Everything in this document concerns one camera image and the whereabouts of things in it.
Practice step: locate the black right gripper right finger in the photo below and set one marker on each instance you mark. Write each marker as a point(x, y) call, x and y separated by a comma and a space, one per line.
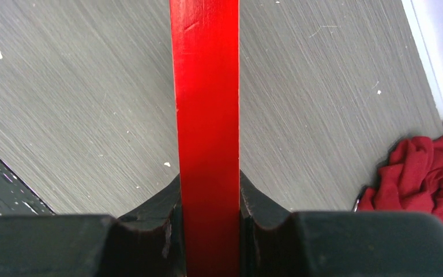
point(277, 242)

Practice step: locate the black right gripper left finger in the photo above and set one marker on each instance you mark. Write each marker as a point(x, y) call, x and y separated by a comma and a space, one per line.
point(146, 241)

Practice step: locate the red picture frame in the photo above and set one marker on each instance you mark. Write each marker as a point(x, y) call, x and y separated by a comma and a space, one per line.
point(205, 56)

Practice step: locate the red cloth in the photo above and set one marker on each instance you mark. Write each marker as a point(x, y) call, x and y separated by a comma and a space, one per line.
point(411, 181)

